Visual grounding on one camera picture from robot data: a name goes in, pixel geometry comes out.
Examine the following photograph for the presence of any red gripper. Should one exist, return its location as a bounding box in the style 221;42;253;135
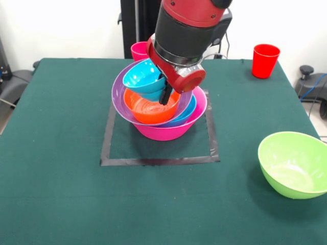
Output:
146;35;207;106

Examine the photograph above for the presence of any small cyan bowl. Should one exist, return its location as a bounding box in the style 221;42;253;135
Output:
122;63;167;103

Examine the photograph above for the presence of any orange ribbed bowl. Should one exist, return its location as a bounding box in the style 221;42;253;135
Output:
123;88;181;125

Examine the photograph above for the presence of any large blue bowl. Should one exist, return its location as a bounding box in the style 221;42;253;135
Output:
159;94;197;128

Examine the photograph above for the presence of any purple bowl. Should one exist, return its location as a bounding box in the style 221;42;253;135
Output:
111;58;194;127

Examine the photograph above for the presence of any large pink bowl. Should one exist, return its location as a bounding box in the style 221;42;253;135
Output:
131;85;208;142

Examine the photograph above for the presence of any pink cup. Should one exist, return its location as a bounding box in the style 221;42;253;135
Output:
130;41;150;62

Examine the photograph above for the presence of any red cup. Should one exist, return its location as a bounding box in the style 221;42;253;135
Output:
251;43;281;79

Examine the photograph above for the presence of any dark green table cloth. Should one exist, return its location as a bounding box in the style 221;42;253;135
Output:
0;58;327;245

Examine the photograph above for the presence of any black floor device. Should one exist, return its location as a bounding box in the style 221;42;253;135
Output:
295;65;327;103
0;61;35;103

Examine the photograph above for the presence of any large green bowl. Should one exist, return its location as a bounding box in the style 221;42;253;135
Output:
258;131;327;200

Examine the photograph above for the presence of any black wall cable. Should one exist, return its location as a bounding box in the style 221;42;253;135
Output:
204;32;230;61

